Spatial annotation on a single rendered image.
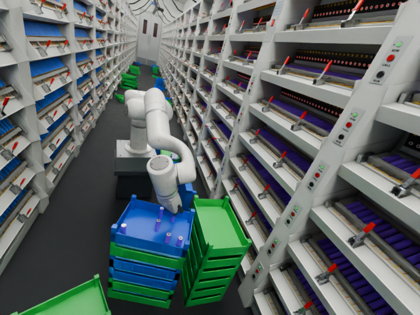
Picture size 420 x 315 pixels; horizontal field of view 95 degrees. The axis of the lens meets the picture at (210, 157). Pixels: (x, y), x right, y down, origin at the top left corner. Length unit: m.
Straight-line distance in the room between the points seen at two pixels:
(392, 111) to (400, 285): 0.45
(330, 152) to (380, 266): 0.35
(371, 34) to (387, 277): 0.70
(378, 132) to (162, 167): 0.68
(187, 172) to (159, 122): 0.23
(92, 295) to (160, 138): 0.84
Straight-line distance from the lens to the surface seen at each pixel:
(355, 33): 0.90
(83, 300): 1.25
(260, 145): 1.17
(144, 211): 1.01
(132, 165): 1.47
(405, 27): 0.80
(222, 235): 1.00
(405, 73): 0.76
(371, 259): 0.78
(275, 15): 1.33
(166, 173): 0.62
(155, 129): 0.74
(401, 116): 0.72
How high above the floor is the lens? 1.12
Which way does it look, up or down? 26 degrees down
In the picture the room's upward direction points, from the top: 17 degrees clockwise
